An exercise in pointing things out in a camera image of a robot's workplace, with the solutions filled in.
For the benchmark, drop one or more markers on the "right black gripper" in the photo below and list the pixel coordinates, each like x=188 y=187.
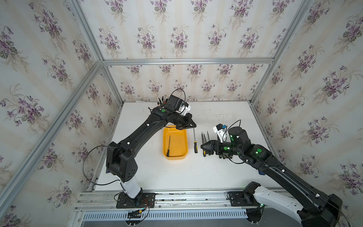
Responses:
x=211 y=145

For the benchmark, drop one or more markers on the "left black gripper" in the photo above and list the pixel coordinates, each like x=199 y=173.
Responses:
x=187 y=124

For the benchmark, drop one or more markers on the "yellow plastic storage tray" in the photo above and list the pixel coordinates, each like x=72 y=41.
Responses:
x=179 y=143

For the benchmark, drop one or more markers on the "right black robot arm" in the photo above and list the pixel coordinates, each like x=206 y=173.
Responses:
x=307 y=205

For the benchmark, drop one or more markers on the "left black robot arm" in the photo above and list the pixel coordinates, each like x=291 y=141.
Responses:
x=120 y=159

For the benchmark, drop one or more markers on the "pens in cup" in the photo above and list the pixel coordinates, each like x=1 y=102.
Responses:
x=162 y=100

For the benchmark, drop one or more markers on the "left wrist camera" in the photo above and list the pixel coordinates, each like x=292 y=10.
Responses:
x=177 y=105

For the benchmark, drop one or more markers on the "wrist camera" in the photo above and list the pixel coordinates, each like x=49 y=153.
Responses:
x=177 y=105
x=220 y=130

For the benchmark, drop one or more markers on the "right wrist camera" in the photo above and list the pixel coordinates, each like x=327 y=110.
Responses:
x=220 y=130

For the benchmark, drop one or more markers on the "aluminium mounting rail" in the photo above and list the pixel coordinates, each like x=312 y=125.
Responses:
x=163 y=200

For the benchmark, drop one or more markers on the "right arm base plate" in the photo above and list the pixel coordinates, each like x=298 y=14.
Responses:
x=240 y=199

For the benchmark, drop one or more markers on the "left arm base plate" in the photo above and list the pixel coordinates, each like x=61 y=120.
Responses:
x=140 y=201

